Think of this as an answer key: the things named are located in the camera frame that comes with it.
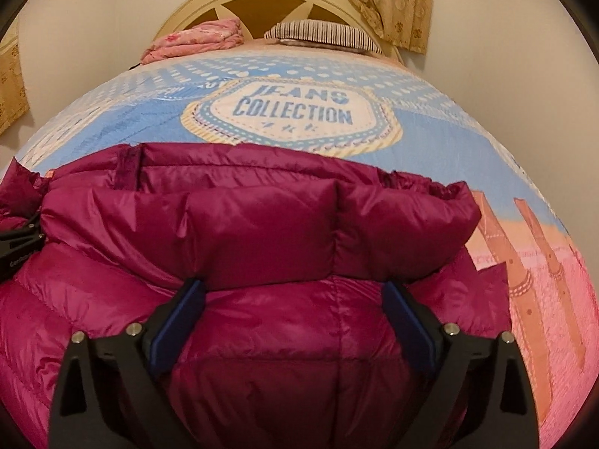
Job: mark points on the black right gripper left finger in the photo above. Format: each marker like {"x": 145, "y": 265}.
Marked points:
{"x": 110, "y": 391}

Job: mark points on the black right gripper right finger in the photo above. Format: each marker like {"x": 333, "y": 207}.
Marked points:
{"x": 478, "y": 388}

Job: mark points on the magenta quilted down jacket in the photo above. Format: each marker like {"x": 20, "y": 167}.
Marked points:
{"x": 293, "y": 350}

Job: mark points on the beige patterned left curtain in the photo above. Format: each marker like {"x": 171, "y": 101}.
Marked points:
{"x": 13, "y": 97}

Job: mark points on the pink folded blanket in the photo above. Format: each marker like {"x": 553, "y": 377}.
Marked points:
{"x": 213, "y": 35}

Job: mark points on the blue pink printed bedspread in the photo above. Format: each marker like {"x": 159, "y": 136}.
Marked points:
{"x": 368, "y": 110}

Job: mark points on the cream wooden headboard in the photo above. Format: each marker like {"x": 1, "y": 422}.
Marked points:
{"x": 258, "y": 16}

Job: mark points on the striped pillow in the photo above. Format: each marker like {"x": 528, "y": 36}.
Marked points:
{"x": 325, "y": 34}

